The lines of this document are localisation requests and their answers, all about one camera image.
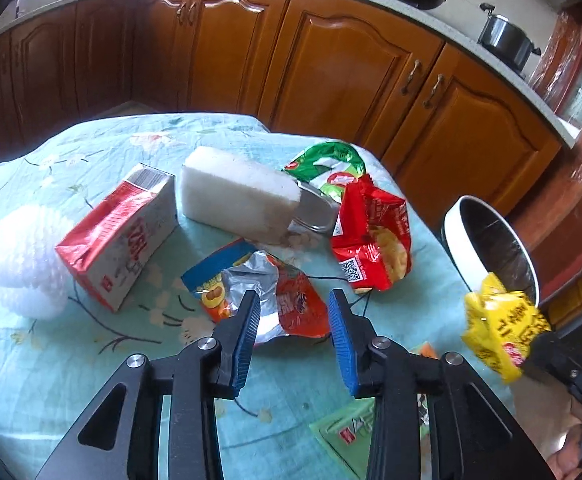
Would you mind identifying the red snack packet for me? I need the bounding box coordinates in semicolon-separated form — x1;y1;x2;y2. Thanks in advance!
330;175;413;293

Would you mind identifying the orange packet piece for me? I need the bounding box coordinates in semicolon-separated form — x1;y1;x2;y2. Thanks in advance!
408;341;439;361

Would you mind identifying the wooden kitchen cabinet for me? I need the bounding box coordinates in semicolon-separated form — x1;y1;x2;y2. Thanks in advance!
0;0;564;231

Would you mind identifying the light green flat packet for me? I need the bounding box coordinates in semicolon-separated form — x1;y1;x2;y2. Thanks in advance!
308;394;432;480

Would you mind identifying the yellow snack packet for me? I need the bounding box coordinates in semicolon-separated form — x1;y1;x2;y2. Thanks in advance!
461;272;552;385

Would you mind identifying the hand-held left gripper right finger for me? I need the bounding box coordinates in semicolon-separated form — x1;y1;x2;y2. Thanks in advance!
327;288;556;480

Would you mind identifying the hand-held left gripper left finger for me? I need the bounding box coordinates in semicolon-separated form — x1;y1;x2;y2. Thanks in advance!
36;290;262;480

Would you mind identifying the white foam block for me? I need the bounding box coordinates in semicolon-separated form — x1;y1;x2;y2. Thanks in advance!
180;146;302;246

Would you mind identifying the person's right hand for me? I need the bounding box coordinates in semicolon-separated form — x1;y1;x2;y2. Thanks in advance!
546;422;582;480

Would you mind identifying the plastic wrapped red wooden furniture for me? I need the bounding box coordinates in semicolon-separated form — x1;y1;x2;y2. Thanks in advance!
508;2;582;321

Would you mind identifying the red white carton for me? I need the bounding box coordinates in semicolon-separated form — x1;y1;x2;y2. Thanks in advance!
55;162;178;313

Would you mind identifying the white foam fruit net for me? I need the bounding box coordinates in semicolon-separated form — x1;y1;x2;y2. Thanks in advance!
0;204;69;320

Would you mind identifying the steel cooking pot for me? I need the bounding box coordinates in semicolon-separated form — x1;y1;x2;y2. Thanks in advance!
477;2;542;71

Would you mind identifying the green snack packet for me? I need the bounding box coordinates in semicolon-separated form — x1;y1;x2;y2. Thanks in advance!
285;141;367;206

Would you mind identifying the blue orange snack packet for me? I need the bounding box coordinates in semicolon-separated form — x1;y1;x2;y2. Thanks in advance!
181;238;333;348

